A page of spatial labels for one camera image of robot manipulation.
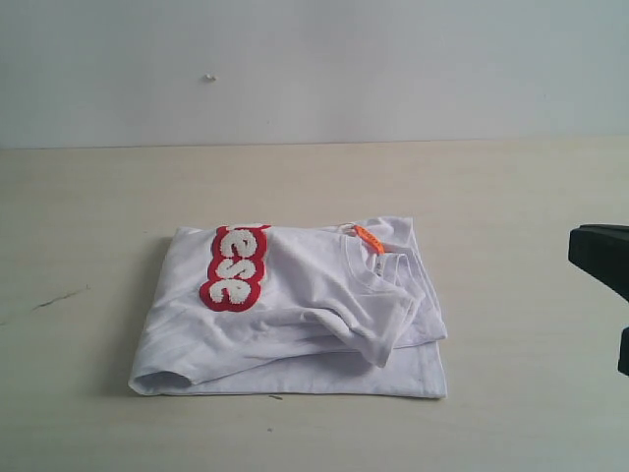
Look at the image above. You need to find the white t-shirt red lettering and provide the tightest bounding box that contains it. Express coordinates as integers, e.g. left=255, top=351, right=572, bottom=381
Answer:
left=129, top=216, right=447, bottom=398

